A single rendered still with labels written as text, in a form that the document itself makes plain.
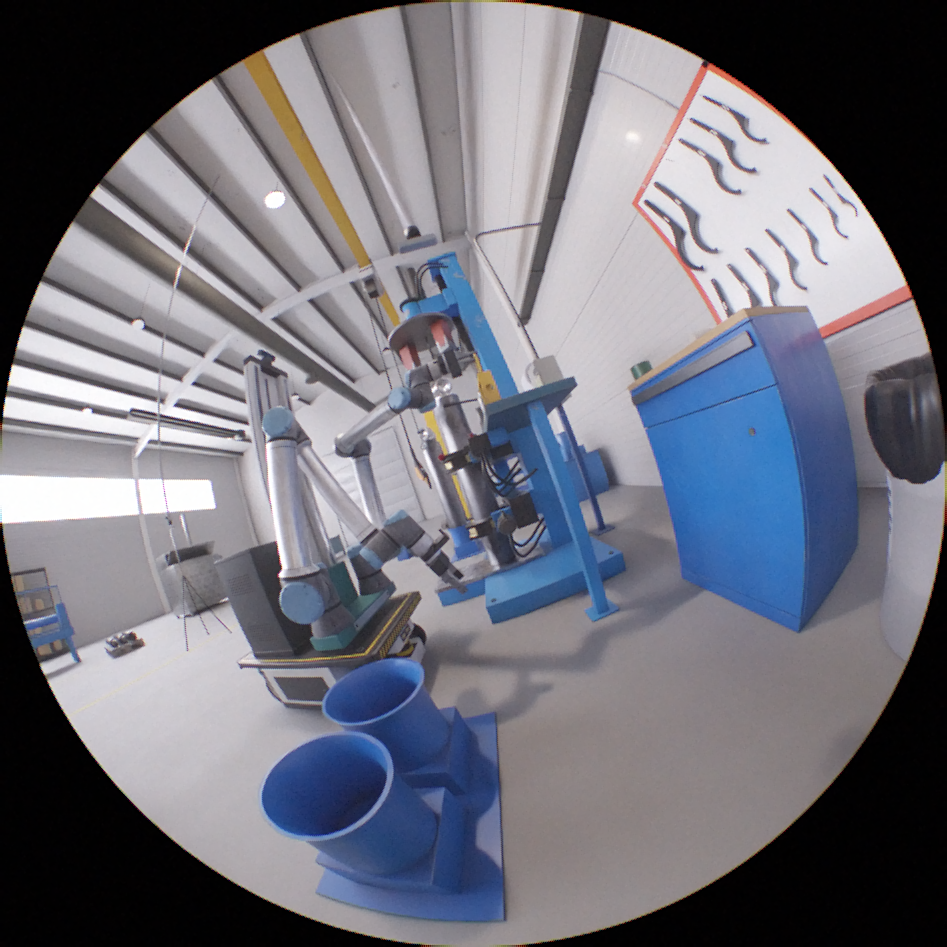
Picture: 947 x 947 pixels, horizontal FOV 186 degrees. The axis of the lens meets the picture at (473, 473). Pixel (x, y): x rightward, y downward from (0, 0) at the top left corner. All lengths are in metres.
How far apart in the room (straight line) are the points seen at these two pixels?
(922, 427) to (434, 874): 1.17
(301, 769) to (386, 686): 0.40
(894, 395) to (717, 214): 1.70
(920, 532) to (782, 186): 1.66
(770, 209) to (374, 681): 2.70
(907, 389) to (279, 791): 1.39
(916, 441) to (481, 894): 1.17
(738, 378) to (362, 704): 1.40
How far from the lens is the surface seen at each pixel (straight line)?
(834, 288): 1.95
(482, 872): 0.83
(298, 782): 0.78
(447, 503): 3.45
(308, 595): 0.98
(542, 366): 2.52
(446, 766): 0.84
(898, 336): 1.94
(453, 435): 2.14
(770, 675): 1.03
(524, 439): 2.14
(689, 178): 2.42
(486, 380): 1.28
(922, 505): 0.88
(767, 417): 0.89
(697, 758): 0.87
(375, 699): 0.99
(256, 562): 1.42
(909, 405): 0.78
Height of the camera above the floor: 0.78
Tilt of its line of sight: 2 degrees up
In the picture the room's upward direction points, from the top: 20 degrees counter-clockwise
